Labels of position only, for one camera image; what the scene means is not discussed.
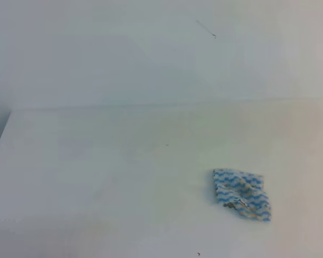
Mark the blue white wavy rag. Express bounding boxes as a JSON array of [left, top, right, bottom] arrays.
[[213, 168, 271, 222]]

